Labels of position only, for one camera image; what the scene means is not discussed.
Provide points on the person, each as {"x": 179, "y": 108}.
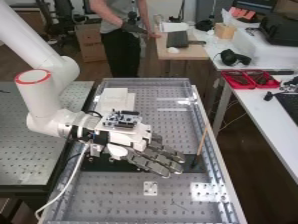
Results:
{"x": 120, "y": 43}

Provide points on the black headphones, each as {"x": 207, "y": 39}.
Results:
{"x": 230, "y": 56}

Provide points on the white mouse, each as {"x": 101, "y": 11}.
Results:
{"x": 173, "y": 50}

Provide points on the white desk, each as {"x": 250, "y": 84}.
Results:
{"x": 274, "y": 56}
{"x": 266, "y": 126}

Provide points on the small white box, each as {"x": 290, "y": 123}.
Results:
{"x": 116, "y": 100}

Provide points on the black mouse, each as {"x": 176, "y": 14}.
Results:
{"x": 269, "y": 96}

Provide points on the thin stick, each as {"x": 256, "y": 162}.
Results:
{"x": 201, "y": 143}

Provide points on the black plate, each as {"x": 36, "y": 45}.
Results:
{"x": 100, "y": 166}

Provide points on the wooden desk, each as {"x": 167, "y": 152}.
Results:
{"x": 187, "y": 53}

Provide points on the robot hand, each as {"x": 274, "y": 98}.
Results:
{"x": 128, "y": 136}

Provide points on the small white plate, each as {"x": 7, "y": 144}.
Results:
{"x": 149, "y": 188}

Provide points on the black box-shaped device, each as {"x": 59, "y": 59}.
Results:
{"x": 281, "y": 30}

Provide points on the red tray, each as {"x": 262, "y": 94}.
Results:
{"x": 265, "y": 78}
{"x": 238, "y": 80}

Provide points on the clear box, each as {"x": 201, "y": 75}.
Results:
{"x": 111, "y": 200}

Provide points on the small cardboard box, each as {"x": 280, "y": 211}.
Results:
{"x": 225, "y": 31}

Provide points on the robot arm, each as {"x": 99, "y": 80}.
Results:
{"x": 44, "y": 96}

